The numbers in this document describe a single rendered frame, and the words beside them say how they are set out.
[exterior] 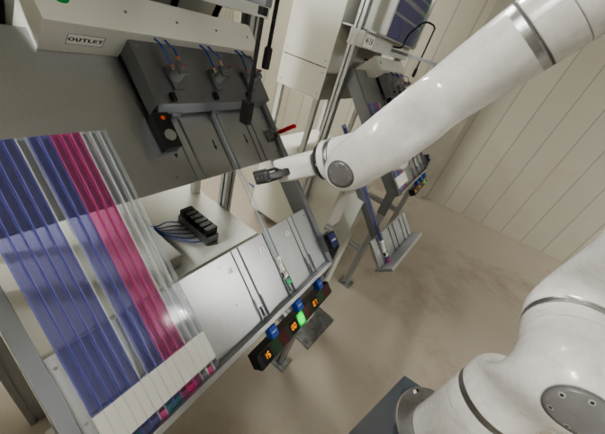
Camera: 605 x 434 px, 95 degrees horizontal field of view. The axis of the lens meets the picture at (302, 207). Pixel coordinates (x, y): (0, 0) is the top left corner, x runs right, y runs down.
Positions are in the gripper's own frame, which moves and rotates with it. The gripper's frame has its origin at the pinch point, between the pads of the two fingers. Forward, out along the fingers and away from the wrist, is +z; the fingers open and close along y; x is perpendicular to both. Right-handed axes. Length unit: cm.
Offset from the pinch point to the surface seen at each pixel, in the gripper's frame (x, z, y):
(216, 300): 22.7, 7.1, 20.2
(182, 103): -19.4, 8.4, 11.5
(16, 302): 13, 49, 44
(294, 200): 11.8, 11.0, -19.1
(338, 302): 93, 46, -76
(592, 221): 140, -104, -320
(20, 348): 12, 8, 48
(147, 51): -30.2, 10.3, 14.1
